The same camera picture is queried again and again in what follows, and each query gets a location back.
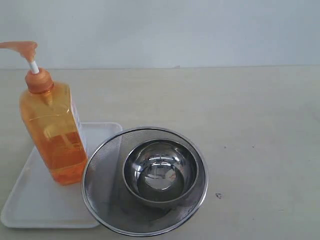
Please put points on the orange soap pump bottle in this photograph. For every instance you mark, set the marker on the orange soap pump bottle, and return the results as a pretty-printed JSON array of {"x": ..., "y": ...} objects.
[{"x": 51, "y": 119}]

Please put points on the small stainless steel bowl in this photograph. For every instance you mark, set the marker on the small stainless steel bowl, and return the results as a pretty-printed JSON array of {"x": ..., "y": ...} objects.
[{"x": 160, "y": 173}]

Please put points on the steel mesh strainer basin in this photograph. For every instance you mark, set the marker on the steel mesh strainer basin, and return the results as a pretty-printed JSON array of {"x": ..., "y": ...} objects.
[{"x": 108, "y": 200}]

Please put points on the white plastic tray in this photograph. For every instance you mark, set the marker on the white plastic tray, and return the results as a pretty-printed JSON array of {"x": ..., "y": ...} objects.
[{"x": 38, "y": 202}]

